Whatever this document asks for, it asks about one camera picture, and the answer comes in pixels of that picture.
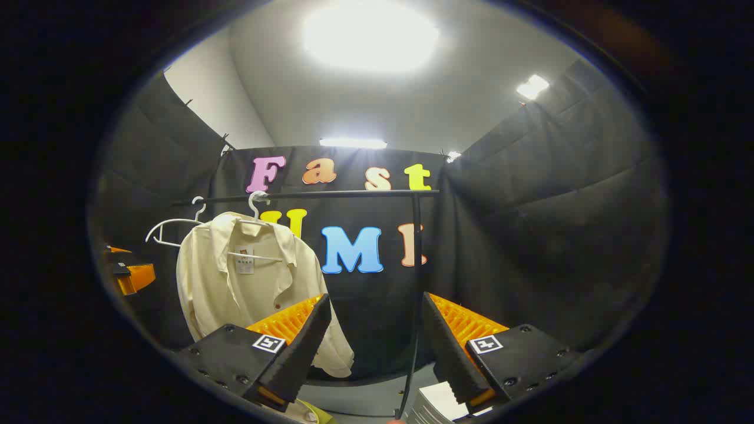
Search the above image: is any black backdrop cloth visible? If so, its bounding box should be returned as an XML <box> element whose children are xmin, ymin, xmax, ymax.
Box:
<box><xmin>94</xmin><ymin>59</ymin><xmax>669</xmax><ymax>380</ymax></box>

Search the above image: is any white flat box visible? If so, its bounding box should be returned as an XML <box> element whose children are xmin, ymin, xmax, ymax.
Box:
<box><xmin>406</xmin><ymin>380</ymin><xmax>495</xmax><ymax>424</ymax></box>

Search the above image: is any large ceiling light panel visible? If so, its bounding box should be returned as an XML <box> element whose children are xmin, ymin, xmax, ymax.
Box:
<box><xmin>303</xmin><ymin>2</ymin><xmax>439</xmax><ymax>74</ymax></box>

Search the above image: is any black clothes rack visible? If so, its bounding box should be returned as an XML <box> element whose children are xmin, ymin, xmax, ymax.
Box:
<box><xmin>171</xmin><ymin>188</ymin><xmax>441</xmax><ymax>421</ymax></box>

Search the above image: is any cream collared shirt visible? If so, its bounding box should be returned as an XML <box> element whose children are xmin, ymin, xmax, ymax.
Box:
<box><xmin>176</xmin><ymin>212</ymin><xmax>355</xmax><ymax>379</ymax></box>

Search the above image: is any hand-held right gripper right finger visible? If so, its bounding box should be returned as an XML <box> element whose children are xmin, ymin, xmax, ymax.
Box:
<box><xmin>421</xmin><ymin>291</ymin><xmax>584</xmax><ymax>416</ymax></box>

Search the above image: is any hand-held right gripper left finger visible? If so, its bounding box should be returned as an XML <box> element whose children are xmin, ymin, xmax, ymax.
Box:
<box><xmin>177</xmin><ymin>293</ymin><xmax>332</xmax><ymax>413</ymax></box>

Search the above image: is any white plastic hanger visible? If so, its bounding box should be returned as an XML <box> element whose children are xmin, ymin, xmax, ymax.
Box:
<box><xmin>145</xmin><ymin>196</ymin><xmax>207</xmax><ymax>248</ymax></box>
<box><xmin>227</xmin><ymin>190</ymin><xmax>285</xmax><ymax>263</ymax></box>

